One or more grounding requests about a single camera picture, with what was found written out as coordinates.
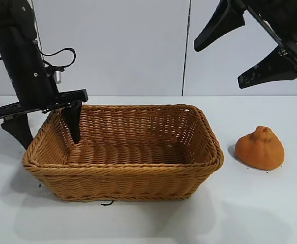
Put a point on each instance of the brown woven wicker basket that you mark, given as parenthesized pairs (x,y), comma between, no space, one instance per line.
(128,178)

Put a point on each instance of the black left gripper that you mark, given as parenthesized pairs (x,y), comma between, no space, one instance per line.
(29,76)

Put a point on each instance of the silver cylindrical knob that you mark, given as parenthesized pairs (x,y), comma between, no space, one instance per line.
(58,77)

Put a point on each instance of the orange knobbed toy fruit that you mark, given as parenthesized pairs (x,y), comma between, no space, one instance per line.
(260,152)

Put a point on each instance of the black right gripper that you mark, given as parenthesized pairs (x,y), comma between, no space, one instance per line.
(283,17)

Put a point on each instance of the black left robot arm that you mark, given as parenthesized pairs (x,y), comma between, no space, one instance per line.
(6,12)

